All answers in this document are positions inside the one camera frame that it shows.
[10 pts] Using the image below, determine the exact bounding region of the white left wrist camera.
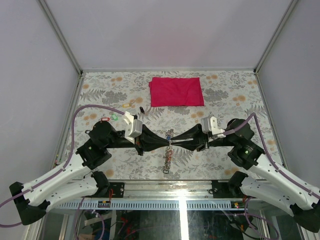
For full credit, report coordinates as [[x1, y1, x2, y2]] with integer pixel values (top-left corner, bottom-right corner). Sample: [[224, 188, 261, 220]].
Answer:
[[123, 111, 143, 144]]

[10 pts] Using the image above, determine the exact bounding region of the red folded cloth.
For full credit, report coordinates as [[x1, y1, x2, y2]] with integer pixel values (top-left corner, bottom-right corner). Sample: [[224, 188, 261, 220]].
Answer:
[[148, 77, 205, 107]]

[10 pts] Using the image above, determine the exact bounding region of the grey disc with key rings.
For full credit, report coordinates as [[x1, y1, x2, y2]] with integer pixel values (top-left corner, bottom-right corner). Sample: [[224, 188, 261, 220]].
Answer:
[[162, 129, 174, 175]]

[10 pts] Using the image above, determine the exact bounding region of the yellow tag key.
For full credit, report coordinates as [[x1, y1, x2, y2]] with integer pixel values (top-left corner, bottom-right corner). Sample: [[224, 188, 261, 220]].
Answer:
[[122, 101, 135, 108]]

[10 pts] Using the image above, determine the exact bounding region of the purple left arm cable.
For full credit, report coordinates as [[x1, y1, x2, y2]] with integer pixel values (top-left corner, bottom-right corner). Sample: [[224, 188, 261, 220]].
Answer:
[[0, 104, 126, 228]]

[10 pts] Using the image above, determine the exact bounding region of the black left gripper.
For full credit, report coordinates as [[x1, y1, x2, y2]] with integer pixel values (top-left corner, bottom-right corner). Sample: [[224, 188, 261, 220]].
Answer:
[[105, 125, 171, 157]]

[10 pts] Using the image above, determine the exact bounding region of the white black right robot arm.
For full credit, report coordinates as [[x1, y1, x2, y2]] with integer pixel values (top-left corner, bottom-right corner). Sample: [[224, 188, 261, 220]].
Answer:
[[171, 117, 320, 233]]

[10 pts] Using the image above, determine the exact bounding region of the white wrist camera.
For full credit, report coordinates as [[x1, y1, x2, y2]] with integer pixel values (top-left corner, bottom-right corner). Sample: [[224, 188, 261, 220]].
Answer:
[[123, 111, 143, 144], [201, 116, 225, 138]]

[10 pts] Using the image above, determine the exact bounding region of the black tag key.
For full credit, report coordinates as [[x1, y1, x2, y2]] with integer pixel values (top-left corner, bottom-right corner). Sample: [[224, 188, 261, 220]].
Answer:
[[139, 106, 146, 115]]

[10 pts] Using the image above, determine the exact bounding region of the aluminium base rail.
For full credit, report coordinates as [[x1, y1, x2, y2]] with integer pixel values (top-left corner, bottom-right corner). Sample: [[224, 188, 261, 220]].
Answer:
[[36, 178, 308, 201]]

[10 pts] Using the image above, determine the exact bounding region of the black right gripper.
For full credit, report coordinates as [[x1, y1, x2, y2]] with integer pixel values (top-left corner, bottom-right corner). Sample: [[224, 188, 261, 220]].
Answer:
[[170, 123, 237, 152]]

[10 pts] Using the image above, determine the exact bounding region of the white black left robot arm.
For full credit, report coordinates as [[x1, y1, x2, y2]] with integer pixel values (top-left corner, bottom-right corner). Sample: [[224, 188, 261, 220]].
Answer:
[[9, 121, 169, 226]]

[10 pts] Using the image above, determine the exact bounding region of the white slotted cable duct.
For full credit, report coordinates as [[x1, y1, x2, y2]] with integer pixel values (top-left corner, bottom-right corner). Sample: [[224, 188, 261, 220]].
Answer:
[[56, 199, 244, 211]]

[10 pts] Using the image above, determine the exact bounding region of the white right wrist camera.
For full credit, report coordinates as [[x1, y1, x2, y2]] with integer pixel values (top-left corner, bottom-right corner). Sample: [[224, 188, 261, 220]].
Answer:
[[201, 116, 225, 138]]

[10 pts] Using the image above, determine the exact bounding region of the green tag key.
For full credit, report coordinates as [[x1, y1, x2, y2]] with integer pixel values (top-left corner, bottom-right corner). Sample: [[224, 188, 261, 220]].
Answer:
[[111, 114, 118, 121]]

